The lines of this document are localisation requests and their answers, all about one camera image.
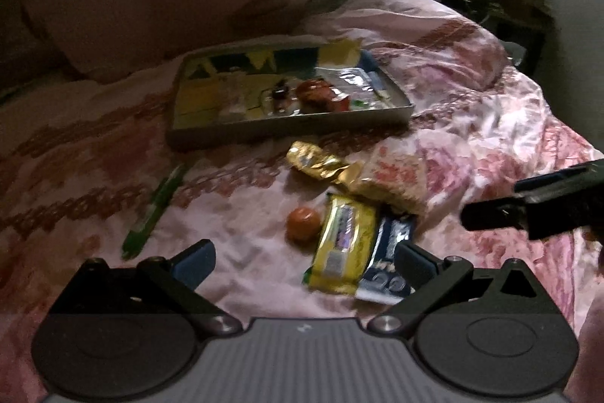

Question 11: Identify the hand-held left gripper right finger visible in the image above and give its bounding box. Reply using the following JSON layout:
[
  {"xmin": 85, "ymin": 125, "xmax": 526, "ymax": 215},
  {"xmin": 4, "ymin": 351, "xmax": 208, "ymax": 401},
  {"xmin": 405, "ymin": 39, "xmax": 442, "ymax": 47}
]
[{"xmin": 367, "ymin": 239, "xmax": 564, "ymax": 338}]

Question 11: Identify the small orange ball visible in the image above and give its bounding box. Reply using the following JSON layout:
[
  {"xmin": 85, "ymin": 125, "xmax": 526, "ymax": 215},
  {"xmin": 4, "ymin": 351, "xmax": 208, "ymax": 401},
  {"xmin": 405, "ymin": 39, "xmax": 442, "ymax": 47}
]
[{"xmin": 286, "ymin": 207, "xmax": 324, "ymax": 242}]

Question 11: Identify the dark blue snack packet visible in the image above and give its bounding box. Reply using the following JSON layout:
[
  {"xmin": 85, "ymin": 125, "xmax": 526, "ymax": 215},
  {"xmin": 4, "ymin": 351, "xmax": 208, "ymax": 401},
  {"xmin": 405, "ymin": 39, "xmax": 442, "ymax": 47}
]
[{"xmin": 355, "ymin": 214, "xmax": 420, "ymax": 306}]

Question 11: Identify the large clear printed pouch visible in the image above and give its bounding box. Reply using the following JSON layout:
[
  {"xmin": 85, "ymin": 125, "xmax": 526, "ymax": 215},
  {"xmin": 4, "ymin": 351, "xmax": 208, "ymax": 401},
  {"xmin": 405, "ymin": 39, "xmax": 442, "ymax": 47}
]
[{"xmin": 318, "ymin": 64, "xmax": 393, "ymax": 111}]

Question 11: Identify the gold wrapper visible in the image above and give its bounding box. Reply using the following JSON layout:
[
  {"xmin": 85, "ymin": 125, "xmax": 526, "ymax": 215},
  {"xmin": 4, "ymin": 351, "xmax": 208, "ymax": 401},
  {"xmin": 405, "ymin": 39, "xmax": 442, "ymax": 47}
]
[{"xmin": 286, "ymin": 141, "xmax": 365, "ymax": 197}]

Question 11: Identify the pink print cracker packet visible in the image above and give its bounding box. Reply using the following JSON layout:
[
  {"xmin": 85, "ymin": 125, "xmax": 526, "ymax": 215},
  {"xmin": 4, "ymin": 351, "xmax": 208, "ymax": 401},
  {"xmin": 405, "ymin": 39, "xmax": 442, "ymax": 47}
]
[{"xmin": 349, "ymin": 145, "xmax": 431, "ymax": 216}]

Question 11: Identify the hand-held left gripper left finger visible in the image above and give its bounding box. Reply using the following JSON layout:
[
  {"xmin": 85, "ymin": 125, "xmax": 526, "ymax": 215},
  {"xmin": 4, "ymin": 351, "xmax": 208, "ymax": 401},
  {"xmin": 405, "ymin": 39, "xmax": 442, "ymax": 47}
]
[{"xmin": 47, "ymin": 238, "xmax": 243, "ymax": 335}]

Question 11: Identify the orange red snack packet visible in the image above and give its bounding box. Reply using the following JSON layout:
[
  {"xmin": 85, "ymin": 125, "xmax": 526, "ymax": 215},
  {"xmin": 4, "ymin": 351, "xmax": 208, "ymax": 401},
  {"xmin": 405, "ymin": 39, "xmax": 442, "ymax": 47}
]
[{"xmin": 296, "ymin": 77, "xmax": 351, "ymax": 113}]

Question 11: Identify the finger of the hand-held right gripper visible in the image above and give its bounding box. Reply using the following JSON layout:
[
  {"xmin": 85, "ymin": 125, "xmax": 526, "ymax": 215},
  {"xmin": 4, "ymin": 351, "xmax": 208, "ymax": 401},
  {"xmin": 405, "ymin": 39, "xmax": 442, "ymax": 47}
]
[
  {"xmin": 460, "ymin": 190, "xmax": 604, "ymax": 241},
  {"xmin": 512, "ymin": 161, "xmax": 604, "ymax": 197}
]

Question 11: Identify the white bar clear packet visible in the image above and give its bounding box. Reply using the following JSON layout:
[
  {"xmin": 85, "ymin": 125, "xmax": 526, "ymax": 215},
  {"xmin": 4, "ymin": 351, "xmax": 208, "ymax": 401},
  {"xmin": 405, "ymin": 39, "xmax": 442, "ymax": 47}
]
[{"xmin": 259, "ymin": 77, "xmax": 303, "ymax": 117}]

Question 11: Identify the pink floral blanket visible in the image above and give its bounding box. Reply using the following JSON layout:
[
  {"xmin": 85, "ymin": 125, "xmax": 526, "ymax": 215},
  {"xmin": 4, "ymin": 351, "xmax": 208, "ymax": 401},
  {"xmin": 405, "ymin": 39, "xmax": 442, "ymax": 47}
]
[{"xmin": 0, "ymin": 0, "xmax": 604, "ymax": 403}]

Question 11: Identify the shallow printed cardboard box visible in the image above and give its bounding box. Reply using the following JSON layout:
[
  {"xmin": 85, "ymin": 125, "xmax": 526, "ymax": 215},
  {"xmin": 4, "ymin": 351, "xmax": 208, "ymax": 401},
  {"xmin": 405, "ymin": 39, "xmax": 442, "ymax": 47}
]
[{"xmin": 165, "ymin": 39, "xmax": 416, "ymax": 153}]

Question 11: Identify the green pen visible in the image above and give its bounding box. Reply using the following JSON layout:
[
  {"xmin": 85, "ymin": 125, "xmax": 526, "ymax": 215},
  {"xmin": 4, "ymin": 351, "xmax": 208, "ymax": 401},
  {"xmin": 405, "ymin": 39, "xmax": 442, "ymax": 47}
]
[{"xmin": 121, "ymin": 164, "xmax": 186, "ymax": 261}]

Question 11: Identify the yellow snack packet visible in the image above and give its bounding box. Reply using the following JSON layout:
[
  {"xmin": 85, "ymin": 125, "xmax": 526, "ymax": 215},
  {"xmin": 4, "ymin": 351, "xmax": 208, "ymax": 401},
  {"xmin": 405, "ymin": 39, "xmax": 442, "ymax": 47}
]
[{"xmin": 302, "ymin": 193, "xmax": 381, "ymax": 296}]

